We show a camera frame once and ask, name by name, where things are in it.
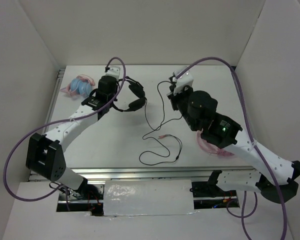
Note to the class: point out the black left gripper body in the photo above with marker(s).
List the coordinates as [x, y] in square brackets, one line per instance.
[115, 89]

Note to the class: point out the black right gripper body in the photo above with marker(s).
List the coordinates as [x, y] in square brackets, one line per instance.
[178, 100]

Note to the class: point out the black wired headphones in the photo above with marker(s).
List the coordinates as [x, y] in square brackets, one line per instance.
[138, 90]

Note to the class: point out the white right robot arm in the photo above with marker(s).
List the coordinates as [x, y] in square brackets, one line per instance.
[273, 176]

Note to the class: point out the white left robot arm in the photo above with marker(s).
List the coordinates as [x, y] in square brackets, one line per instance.
[45, 154]

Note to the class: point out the blue pink headphones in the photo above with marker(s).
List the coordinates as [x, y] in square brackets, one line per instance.
[81, 85]

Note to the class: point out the white foil-edged cover board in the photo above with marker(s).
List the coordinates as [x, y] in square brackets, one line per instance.
[148, 198]

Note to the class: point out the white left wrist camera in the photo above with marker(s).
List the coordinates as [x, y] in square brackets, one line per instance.
[113, 71]

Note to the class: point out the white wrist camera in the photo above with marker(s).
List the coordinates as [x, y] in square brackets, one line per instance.
[113, 71]
[185, 80]

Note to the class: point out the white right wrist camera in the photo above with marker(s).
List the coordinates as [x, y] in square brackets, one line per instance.
[185, 80]

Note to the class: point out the aluminium left side rail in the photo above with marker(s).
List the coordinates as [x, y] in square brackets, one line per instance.
[55, 93]

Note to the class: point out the aluminium front rail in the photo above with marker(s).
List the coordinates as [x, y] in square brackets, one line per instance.
[153, 173]

